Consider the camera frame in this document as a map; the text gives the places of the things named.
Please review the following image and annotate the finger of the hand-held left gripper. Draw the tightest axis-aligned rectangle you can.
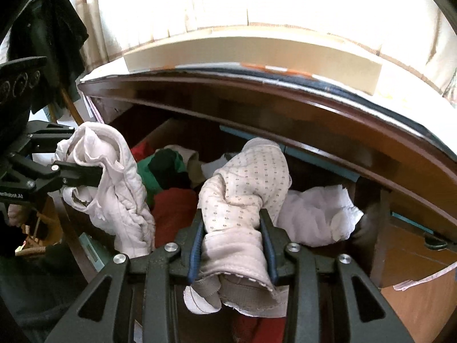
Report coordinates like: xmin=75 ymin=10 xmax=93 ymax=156
xmin=14 ymin=121 xmax=76 ymax=155
xmin=0 ymin=153 xmax=103 ymax=204

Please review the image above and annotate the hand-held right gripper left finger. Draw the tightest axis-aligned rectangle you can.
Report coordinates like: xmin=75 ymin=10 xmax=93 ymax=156
xmin=50 ymin=207 xmax=208 ymax=343

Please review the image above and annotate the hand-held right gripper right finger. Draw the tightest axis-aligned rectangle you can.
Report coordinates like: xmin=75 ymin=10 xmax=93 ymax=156
xmin=259 ymin=209 xmax=416 ymax=343

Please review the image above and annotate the plain white underwear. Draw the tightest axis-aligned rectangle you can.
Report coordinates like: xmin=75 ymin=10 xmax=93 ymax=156
xmin=53 ymin=121 xmax=156 ymax=258

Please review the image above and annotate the red underwear grey waistband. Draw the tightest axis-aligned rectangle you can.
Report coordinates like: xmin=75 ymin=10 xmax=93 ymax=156
xmin=153 ymin=189 xmax=199 ymax=251

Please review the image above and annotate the pale pink underwear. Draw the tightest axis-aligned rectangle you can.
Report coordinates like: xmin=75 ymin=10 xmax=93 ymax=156
xmin=276 ymin=184 xmax=365 ymax=247

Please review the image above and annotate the green black underwear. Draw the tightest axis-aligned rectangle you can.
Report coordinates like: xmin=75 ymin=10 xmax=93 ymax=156
xmin=137 ymin=148 xmax=188 ymax=192

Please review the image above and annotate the dotted white underwear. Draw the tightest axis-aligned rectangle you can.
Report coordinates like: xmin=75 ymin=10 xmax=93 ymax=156
xmin=184 ymin=137 xmax=291 ymax=318

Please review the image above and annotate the beige underwear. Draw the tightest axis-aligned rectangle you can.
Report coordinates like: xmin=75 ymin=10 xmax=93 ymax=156
xmin=166 ymin=145 xmax=207 ymax=186

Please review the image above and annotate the cardboard tray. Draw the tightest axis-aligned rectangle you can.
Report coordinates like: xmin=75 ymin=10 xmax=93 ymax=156
xmin=123 ymin=34 xmax=382 ymax=95

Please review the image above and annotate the coat stand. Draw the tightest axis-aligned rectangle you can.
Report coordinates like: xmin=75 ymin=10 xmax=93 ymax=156
xmin=46 ymin=86 xmax=83 ymax=125

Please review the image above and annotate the pink printed cloth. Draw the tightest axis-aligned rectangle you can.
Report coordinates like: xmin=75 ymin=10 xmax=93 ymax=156
xmin=84 ymin=95 xmax=106 ymax=124

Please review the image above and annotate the black coat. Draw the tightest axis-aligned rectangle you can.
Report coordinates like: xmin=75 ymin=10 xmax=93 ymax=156
xmin=7 ymin=0 xmax=90 ymax=115

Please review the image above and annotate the wicker basket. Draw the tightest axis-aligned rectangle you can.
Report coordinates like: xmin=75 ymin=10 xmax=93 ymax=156
xmin=14 ymin=234 xmax=49 ymax=258

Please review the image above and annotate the orange cream curtain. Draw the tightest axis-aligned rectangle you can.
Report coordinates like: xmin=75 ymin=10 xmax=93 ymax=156
xmin=69 ymin=0 xmax=457 ymax=108

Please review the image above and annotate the person's dark clothing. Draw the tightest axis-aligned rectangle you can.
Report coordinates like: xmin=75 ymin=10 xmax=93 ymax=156
xmin=0 ymin=250 xmax=86 ymax=343

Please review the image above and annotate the pink cloth strip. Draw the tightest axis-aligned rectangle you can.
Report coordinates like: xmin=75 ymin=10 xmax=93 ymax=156
xmin=392 ymin=262 xmax=457 ymax=292

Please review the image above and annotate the dark wooden desk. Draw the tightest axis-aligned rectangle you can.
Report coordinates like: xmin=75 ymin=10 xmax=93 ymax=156
xmin=77 ymin=71 xmax=457 ymax=343

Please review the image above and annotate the pale blue metal bracket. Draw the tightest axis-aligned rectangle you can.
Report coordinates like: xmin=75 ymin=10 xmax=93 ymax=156
xmin=79 ymin=232 xmax=112 ymax=277

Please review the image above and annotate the dark metal handle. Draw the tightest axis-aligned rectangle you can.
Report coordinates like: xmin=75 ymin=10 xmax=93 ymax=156
xmin=424 ymin=235 xmax=449 ymax=252

